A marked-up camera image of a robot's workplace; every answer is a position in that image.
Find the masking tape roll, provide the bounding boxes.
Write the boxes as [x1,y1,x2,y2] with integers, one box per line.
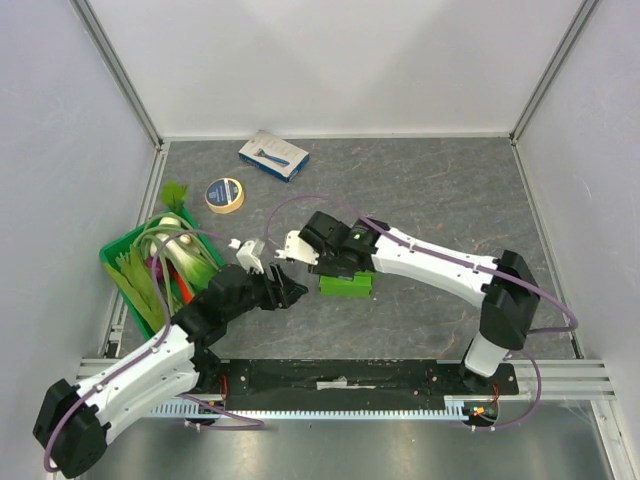
[205,177,245,214]

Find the green plastic basket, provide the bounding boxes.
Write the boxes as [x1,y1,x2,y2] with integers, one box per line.
[99,208,223,339]

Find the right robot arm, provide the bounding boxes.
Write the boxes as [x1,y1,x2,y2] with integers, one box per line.
[298,211,540,394]

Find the toy green leaf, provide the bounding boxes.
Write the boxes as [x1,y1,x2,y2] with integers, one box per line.
[160,181,188,213]

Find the green paper box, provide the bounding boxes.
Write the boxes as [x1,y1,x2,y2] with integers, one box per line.
[319,272,375,298]

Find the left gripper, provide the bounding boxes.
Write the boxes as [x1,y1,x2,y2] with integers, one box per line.
[224,261,308,321]

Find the white toy radish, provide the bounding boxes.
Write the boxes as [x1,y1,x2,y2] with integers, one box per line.
[157,214,184,233]

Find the orange toy carrot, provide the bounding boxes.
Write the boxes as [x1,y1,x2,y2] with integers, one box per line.
[172,270,194,304]

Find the white razor box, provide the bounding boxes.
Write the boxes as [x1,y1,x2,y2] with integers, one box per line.
[238,130,310,182]

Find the toy bok choy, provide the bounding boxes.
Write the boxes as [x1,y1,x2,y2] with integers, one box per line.
[173,247,217,291]

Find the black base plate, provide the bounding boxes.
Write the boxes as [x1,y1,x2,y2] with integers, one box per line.
[195,359,519,400]

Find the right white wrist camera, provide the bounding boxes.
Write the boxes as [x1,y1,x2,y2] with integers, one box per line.
[275,230,319,265]

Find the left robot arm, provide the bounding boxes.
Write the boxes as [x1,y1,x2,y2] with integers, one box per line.
[33,264,308,478]

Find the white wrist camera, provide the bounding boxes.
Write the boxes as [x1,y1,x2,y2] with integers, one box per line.
[228,239,265,274]
[275,230,319,265]

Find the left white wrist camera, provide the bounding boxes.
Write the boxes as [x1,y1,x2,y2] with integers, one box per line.
[228,239,265,274]

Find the purple toy onion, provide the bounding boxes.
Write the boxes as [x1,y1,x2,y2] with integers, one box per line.
[145,256,169,282]

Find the slotted cable duct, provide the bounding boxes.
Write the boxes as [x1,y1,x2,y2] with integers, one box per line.
[146,398,488,421]

